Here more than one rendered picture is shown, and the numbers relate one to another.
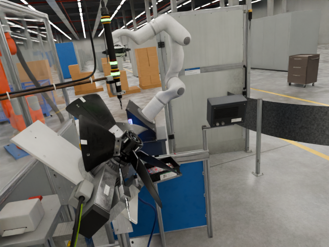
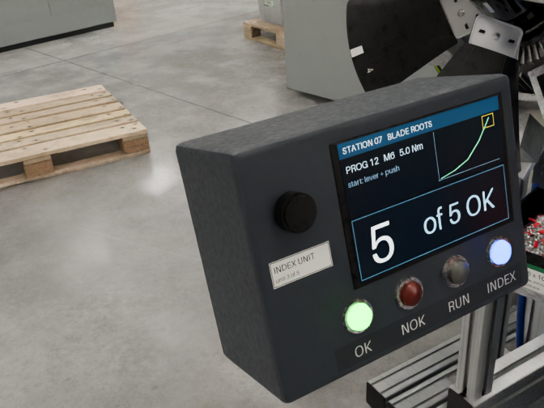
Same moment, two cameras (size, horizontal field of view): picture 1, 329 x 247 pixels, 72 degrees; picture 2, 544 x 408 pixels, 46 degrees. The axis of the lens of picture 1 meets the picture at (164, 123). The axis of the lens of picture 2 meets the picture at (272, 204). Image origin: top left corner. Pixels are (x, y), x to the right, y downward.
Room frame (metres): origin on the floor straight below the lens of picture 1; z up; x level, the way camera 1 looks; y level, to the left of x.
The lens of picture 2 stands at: (1.97, -0.73, 1.42)
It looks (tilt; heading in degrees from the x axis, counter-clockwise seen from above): 28 degrees down; 154
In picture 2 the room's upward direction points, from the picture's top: 4 degrees counter-clockwise
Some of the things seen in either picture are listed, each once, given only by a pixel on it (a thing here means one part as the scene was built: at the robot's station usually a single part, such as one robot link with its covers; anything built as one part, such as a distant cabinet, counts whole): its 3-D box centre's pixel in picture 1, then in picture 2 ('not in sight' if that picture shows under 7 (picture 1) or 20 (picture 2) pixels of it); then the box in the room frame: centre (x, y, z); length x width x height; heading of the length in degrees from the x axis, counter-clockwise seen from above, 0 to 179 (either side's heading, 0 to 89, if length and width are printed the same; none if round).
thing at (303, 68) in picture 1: (303, 70); not in sight; (6.67, -4.27, 0.45); 0.68 x 0.47 x 0.90; 19
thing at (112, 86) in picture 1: (115, 85); not in sight; (1.16, 0.22, 1.49); 0.09 x 0.07 x 0.10; 128
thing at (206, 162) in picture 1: (208, 200); not in sight; (1.56, -0.29, 0.39); 0.04 x 0.04 x 0.78; 3
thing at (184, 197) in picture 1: (156, 202); not in sight; (1.53, 0.14, 0.45); 0.82 x 0.02 x 0.66; 93
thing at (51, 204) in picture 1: (35, 217); not in sight; (1.02, 0.76, 0.85); 0.36 x 0.24 x 0.03; 3
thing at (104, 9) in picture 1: (111, 52); not in sight; (1.17, 0.22, 1.65); 0.04 x 0.04 x 0.46
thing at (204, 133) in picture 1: (204, 137); (481, 322); (1.56, -0.29, 0.96); 0.03 x 0.03 x 0.20; 3
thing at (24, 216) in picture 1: (19, 218); not in sight; (0.94, 0.78, 0.92); 0.17 x 0.16 x 0.11; 93
